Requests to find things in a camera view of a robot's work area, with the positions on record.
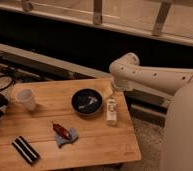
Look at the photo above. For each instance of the white plastic cup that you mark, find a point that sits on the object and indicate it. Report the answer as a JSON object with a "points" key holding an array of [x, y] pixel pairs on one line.
{"points": [[27, 98]]}

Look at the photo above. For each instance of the black striped rectangular block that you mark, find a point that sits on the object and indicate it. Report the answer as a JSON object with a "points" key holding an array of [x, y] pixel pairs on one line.
{"points": [[26, 151]]}

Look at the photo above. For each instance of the clear bottle with label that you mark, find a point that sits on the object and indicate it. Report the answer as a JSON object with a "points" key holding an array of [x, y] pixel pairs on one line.
{"points": [[111, 111]]}

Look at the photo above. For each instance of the red chili pepper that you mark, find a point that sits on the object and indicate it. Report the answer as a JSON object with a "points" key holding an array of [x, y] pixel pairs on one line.
{"points": [[61, 131]]}

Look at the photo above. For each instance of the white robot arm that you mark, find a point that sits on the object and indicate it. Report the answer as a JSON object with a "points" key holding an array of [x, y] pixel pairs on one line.
{"points": [[177, 146]]}

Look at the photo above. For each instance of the dark round bowl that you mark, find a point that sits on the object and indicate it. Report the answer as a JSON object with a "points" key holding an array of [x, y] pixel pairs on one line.
{"points": [[86, 101]]}

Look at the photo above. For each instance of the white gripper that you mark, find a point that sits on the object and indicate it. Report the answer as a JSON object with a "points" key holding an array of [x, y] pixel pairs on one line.
{"points": [[117, 85]]}

